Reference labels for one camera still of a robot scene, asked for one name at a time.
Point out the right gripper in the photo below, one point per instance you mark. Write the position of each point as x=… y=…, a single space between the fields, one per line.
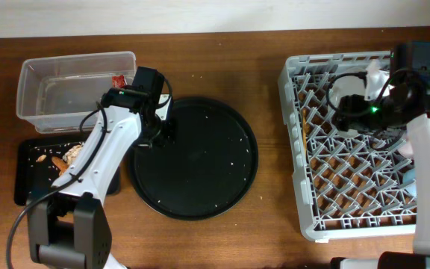
x=347 y=113

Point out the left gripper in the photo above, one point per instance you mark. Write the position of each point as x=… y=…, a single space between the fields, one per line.
x=169 y=137

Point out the round black serving tray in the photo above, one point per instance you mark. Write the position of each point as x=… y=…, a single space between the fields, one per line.
x=206 y=167

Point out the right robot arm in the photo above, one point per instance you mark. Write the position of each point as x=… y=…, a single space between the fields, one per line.
x=391 y=104

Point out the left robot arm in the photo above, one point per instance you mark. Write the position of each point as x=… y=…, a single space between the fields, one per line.
x=67 y=226

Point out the wooden chopstick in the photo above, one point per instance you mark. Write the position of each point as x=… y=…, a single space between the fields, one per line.
x=304 y=130

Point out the orange carrot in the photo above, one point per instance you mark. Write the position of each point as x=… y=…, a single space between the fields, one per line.
x=60 y=164

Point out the black rectangular tray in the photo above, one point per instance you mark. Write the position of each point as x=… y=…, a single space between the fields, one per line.
x=35 y=170

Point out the grey dishwasher rack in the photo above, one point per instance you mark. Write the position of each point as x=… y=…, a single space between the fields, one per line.
x=345 y=187

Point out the clear plastic bin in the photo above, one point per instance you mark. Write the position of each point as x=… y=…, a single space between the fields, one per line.
x=54 y=94

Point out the red snack wrapper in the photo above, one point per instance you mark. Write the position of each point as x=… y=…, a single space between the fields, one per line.
x=118 y=81

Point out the grey plate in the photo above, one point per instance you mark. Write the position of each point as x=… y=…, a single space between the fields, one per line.
x=351 y=82

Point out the pink cup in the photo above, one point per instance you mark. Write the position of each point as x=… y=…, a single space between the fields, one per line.
x=406 y=149

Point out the food scraps pile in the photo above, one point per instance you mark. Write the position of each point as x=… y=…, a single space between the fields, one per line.
x=71 y=154

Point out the blue cup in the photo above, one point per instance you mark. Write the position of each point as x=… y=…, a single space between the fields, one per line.
x=409 y=181

